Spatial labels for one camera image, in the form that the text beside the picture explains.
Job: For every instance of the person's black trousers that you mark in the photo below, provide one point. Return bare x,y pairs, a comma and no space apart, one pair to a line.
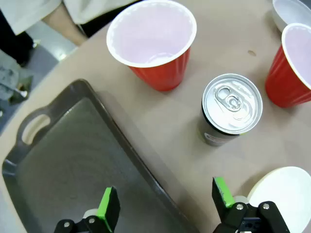
14,43

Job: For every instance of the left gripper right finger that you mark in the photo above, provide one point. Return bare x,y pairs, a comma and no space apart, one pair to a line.
224,194

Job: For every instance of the person's bare forearm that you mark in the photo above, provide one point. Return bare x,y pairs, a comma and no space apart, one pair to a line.
70,29

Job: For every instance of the white bowl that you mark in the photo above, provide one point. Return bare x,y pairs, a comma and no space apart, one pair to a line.
286,187
291,12

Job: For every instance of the red plastic cup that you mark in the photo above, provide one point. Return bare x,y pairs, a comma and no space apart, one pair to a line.
158,75
279,85

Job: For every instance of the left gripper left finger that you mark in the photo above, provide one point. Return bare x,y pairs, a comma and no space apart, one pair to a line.
107,208

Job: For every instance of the dark brown serving tray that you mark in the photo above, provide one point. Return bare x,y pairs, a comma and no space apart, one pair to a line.
73,157

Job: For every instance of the black drink can silver lid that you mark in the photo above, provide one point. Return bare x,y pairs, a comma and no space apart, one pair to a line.
230,102

